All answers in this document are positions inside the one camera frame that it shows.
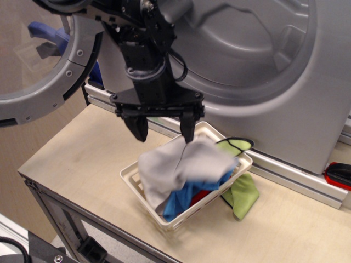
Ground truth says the metal table frame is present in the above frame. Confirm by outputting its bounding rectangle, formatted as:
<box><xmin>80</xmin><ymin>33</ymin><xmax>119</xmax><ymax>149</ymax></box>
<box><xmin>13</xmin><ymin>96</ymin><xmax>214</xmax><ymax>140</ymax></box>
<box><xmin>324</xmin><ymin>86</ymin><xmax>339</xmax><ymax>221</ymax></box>
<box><xmin>23</xmin><ymin>176</ymin><xmax>178</xmax><ymax>262</ymax></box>

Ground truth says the red and black tool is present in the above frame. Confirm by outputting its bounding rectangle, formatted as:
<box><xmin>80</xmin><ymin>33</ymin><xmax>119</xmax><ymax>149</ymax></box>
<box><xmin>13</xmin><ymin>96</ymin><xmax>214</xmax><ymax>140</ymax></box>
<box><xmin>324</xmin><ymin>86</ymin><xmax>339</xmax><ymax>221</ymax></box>
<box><xmin>324</xmin><ymin>162</ymin><xmax>350</xmax><ymax>191</ymax></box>

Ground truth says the blue clamp behind door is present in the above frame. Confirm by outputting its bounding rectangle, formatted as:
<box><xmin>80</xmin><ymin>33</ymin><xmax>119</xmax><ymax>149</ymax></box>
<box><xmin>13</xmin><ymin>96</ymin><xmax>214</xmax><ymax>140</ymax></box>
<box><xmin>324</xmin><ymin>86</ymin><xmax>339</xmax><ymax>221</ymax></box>
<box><xmin>27</xmin><ymin>21</ymin><xmax>70</xmax><ymax>59</ymax></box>

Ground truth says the aluminium profile rail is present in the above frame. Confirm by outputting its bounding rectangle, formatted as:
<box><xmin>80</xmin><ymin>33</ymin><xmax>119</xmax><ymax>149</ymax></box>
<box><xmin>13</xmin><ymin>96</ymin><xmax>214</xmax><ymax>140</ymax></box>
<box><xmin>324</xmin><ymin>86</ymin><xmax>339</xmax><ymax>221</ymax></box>
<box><xmin>84</xmin><ymin>84</ymin><xmax>350</xmax><ymax>209</ymax></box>

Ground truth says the grey toy washing machine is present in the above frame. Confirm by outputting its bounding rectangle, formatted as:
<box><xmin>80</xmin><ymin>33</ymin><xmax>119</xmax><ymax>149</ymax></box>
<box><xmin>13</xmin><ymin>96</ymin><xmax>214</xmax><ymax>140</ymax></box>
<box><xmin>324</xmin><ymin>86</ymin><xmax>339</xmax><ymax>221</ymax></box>
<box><xmin>90</xmin><ymin>0</ymin><xmax>351</xmax><ymax>175</ymax></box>

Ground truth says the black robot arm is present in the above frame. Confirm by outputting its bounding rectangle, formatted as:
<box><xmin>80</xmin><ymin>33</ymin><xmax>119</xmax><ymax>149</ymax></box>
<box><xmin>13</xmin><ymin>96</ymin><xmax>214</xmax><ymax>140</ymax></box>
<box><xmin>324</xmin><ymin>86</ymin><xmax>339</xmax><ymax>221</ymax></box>
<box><xmin>37</xmin><ymin>1</ymin><xmax>205</xmax><ymax>142</ymax></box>

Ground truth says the green cloth black trim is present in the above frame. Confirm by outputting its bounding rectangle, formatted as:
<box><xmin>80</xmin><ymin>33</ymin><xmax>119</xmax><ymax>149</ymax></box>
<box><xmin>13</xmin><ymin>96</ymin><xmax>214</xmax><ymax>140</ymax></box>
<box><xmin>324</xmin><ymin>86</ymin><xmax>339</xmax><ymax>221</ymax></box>
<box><xmin>217</xmin><ymin>137</ymin><xmax>259</xmax><ymax>221</ymax></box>

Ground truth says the grey cloth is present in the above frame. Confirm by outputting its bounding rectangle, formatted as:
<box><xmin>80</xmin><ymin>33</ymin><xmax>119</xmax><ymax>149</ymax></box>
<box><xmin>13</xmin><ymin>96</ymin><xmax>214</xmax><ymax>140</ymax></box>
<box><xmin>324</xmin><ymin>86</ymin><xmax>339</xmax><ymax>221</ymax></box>
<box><xmin>138</xmin><ymin>137</ymin><xmax>238</xmax><ymax>215</ymax></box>

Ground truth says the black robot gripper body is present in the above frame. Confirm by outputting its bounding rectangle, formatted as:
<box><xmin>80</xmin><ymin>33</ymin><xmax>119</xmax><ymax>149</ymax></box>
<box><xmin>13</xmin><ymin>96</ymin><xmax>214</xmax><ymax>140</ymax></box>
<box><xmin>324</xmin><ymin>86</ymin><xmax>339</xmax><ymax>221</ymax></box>
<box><xmin>109</xmin><ymin>71</ymin><xmax>205</xmax><ymax>118</ymax></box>

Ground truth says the black bracket under table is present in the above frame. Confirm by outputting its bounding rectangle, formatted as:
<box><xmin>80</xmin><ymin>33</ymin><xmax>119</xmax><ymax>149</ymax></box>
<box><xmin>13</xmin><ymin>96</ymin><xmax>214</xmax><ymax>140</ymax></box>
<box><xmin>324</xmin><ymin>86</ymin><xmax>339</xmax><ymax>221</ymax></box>
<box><xmin>78</xmin><ymin>236</ymin><xmax>108</xmax><ymax>263</ymax></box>

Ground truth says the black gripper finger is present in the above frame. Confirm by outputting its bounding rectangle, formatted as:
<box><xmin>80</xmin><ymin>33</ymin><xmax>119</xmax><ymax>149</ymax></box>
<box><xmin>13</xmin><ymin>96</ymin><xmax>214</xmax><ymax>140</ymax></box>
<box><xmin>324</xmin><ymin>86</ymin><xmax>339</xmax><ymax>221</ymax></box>
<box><xmin>180</xmin><ymin>112</ymin><xmax>196</xmax><ymax>143</ymax></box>
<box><xmin>123</xmin><ymin>116</ymin><xmax>148</xmax><ymax>142</ymax></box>

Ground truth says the dark blue cloth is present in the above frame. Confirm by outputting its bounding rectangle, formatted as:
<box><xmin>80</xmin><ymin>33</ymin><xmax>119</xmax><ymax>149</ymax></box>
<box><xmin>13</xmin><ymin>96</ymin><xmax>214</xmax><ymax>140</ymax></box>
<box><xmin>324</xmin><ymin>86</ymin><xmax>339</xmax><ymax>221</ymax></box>
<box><xmin>162</xmin><ymin>169</ymin><xmax>234</xmax><ymax>222</ymax></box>

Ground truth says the white plastic basket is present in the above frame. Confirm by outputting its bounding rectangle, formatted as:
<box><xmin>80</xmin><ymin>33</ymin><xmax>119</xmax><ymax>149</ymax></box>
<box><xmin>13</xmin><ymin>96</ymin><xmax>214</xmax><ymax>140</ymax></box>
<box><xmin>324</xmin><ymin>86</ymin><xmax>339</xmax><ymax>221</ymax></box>
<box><xmin>120</xmin><ymin>121</ymin><xmax>253</xmax><ymax>231</ymax></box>

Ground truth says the red cloth black trim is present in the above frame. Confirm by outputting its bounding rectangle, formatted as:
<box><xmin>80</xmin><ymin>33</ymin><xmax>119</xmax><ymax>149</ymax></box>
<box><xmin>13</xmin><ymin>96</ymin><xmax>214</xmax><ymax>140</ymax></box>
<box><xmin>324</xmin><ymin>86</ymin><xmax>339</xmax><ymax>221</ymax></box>
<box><xmin>190</xmin><ymin>190</ymin><xmax>212</xmax><ymax>207</ymax></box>

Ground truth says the round grey washer door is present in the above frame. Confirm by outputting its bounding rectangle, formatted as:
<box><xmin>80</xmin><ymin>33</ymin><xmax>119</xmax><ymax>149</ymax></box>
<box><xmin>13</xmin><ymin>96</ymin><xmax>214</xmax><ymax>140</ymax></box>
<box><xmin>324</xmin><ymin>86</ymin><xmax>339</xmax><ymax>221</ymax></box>
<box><xmin>1</xmin><ymin>1</ymin><xmax>103</xmax><ymax>127</ymax></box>

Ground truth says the black device bottom left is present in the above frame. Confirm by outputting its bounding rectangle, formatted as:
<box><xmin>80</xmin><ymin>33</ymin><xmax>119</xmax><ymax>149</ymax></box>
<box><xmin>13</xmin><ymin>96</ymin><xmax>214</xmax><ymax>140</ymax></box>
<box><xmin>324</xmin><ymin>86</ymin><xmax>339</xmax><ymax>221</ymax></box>
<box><xmin>1</xmin><ymin>232</ymin><xmax>77</xmax><ymax>263</ymax></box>

